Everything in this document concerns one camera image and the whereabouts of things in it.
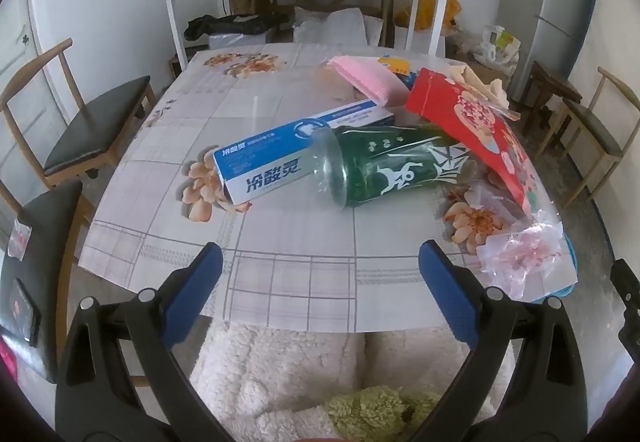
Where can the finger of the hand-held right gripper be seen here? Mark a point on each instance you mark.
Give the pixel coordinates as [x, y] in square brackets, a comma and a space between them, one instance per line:
[627, 284]

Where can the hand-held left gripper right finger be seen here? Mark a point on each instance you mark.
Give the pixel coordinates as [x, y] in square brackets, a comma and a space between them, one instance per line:
[450, 292]

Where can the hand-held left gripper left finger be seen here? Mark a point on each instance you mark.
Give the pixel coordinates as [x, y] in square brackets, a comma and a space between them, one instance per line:
[195, 292]

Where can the blue mesh wastebasket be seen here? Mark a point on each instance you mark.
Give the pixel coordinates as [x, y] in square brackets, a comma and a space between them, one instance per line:
[572, 254]

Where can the clear plastic bag pink print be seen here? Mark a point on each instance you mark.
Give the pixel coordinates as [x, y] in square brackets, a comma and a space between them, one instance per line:
[525, 247]

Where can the blue white toothpaste box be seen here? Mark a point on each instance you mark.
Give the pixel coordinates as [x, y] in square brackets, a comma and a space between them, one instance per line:
[260, 167]

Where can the green plastic bottle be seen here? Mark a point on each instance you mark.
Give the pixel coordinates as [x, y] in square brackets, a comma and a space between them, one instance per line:
[380, 167]

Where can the red paper bag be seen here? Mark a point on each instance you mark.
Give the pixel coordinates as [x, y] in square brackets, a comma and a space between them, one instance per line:
[475, 122]

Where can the beige paper scraps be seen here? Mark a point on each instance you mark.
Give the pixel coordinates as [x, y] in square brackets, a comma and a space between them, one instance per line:
[495, 92]

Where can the blue yellow packet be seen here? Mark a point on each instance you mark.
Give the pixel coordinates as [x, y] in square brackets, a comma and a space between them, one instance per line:
[397, 65]

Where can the floral tablecloth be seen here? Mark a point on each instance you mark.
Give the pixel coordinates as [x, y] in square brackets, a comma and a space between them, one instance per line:
[300, 272]

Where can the white fluffy trousers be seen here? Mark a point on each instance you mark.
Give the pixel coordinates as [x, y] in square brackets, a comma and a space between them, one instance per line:
[280, 372]

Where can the green fluffy cloth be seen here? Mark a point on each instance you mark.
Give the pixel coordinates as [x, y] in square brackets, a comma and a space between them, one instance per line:
[370, 409]

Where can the wooden chair dark seat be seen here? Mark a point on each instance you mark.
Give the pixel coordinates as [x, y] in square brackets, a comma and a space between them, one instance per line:
[95, 122]
[45, 232]
[595, 122]

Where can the black phone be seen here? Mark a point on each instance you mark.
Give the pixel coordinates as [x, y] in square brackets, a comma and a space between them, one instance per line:
[25, 312]

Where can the pink white packet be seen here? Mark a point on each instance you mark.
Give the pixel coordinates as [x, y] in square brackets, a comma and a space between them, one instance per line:
[20, 239]

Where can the dark wooden stool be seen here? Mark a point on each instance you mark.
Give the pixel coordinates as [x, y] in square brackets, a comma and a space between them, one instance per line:
[555, 80]

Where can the white bag green print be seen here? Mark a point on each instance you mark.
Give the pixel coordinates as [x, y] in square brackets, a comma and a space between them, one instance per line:
[500, 45]

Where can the black bag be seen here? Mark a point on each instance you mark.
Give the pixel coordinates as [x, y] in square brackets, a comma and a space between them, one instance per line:
[225, 25]

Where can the white board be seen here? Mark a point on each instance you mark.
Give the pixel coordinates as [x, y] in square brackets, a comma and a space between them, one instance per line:
[375, 30]

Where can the yellow plastic bag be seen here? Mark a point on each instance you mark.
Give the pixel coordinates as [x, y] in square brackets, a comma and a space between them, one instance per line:
[430, 10]

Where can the white translucent plastic bag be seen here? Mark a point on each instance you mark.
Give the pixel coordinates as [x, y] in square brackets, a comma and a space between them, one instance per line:
[330, 25]

